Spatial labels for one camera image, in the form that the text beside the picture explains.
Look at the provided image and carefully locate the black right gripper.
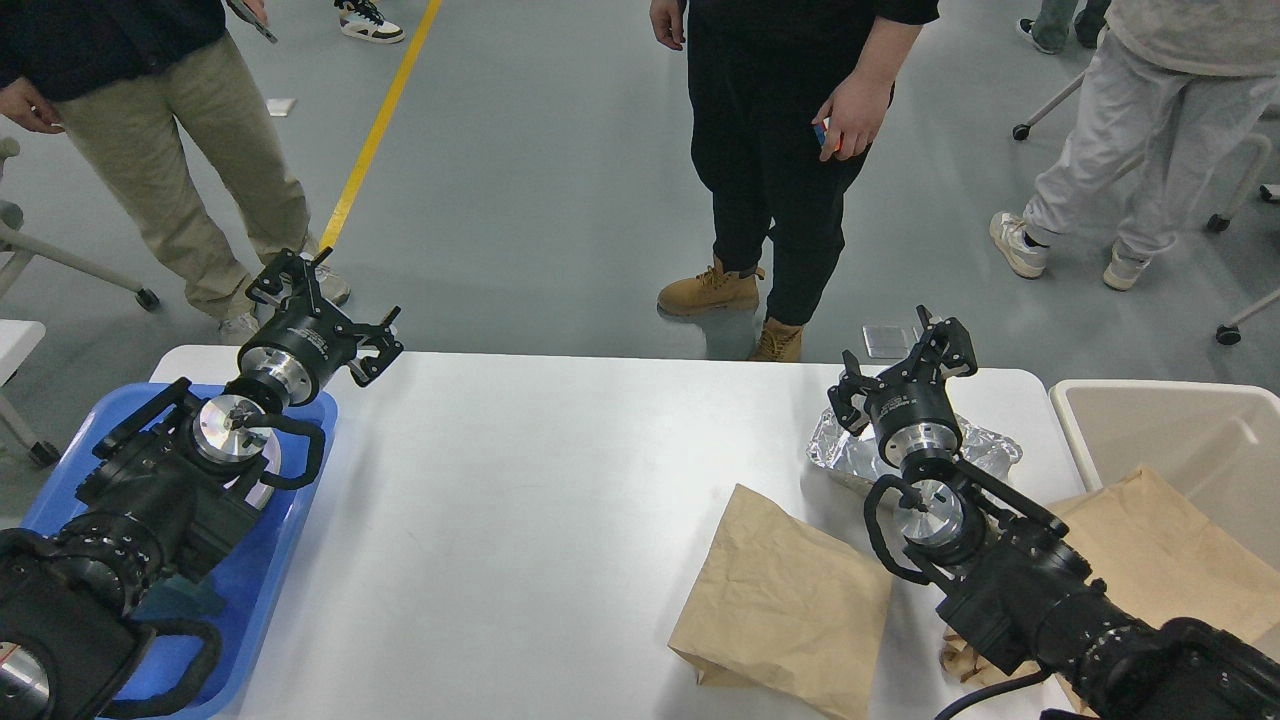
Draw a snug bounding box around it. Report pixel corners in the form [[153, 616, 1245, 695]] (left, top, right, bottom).
[[828, 306, 979, 470]]

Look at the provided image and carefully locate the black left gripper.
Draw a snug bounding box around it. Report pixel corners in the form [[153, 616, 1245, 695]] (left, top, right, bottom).
[[238, 251, 404, 409]]

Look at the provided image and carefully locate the pink plate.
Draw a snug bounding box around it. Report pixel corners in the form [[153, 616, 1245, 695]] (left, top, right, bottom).
[[244, 430, 282, 511]]

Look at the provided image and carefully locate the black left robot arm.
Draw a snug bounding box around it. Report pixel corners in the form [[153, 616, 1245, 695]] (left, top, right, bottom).
[[3, 251, 403, 719]]

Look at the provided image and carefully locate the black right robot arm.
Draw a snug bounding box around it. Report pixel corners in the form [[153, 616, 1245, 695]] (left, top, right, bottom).
[[828, 306, 1279, 719]]

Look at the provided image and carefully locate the aluminium foil tray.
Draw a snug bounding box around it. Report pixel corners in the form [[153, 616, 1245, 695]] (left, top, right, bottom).
[[808, 409, 1023, 495]]

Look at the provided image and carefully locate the flat brown paper bag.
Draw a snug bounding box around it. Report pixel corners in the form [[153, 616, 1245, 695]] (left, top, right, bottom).
[[668, 486, 892, 719]]

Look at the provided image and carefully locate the white sneaker top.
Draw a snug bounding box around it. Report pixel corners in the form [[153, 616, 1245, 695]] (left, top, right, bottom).
[[333, 1, 404, 44]]

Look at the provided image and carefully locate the person in black clothes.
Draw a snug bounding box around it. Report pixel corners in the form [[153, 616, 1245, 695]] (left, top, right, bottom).
[[649, 1, 940, 363]]

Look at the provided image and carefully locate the crumpled brown paper ball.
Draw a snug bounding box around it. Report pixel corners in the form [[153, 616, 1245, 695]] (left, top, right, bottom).
[[940, 626, 1011, 689]]

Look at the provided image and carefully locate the person in khaki trousers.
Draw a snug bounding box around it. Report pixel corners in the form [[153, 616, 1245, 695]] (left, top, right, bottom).
[[1, 1, 317, 345]]

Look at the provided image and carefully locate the large brown paper bag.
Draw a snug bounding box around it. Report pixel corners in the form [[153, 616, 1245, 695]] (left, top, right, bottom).
[[1050, 464, 1279, 643]]

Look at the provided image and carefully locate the white chair legs left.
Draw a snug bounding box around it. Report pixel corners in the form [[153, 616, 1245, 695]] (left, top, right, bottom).
[[1, 200, 161, 468]]

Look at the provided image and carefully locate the blue mug yellow inside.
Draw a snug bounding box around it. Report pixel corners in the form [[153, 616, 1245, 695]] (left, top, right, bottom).
[[133, 577, 227, 621]]

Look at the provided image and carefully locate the beige plastic bin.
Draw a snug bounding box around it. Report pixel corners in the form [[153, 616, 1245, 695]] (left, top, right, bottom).
[[1050, 380, 1279, 568]]

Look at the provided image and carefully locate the person in grey sweatpants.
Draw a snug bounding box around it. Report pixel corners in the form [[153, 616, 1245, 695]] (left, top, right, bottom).
[[989, 1, 1279, 291]]

